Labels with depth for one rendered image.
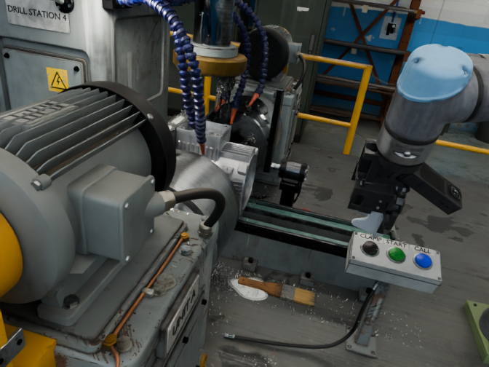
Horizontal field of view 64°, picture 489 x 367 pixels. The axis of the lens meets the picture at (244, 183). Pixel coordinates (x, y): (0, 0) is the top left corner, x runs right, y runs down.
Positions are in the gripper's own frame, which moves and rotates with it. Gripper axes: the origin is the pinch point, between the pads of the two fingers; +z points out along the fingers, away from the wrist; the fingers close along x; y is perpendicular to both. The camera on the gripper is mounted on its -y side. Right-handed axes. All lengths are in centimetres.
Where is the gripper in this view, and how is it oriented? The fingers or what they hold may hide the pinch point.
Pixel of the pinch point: (378, 231)
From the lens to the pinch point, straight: 77.1
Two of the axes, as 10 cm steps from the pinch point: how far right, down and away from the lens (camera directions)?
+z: -0.3, 6.7, 7.4
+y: -9.6, -2.2, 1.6
